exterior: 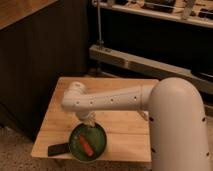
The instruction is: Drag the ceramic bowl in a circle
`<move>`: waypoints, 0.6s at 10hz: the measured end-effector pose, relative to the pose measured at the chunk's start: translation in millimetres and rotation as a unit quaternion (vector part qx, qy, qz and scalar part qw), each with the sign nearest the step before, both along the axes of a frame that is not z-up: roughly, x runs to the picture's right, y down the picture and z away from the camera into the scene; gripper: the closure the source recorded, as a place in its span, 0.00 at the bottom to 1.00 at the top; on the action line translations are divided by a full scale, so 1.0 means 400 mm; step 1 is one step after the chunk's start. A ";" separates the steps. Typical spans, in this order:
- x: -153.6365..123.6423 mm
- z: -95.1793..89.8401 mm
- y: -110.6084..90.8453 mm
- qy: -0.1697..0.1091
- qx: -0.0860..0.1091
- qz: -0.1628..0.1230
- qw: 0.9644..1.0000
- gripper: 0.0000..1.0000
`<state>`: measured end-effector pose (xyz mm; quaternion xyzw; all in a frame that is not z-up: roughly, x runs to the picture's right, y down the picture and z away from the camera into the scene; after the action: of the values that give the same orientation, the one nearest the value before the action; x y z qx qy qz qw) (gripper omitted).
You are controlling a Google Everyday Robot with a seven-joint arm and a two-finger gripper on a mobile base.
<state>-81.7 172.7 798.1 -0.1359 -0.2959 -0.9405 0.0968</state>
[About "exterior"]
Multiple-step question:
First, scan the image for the green ceramic bowl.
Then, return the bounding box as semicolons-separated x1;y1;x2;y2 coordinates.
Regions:
68;123;107;163

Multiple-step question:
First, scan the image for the orange carrot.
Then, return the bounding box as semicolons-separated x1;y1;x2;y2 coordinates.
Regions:
78;135;94;157

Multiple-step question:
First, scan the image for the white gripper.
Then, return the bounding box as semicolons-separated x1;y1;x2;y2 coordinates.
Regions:
77;111;95;127

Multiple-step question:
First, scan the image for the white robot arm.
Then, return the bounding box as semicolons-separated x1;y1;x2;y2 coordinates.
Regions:
62;77;212;171

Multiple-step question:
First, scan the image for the wooden cabinet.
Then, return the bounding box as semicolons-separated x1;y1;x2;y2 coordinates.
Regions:
0;0;89;140

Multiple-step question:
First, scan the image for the metal shelf rack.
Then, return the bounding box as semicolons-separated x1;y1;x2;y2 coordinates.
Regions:
89;0;213;95

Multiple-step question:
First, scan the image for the black smartphone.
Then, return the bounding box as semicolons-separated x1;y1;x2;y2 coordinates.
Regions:
47;143;69;157

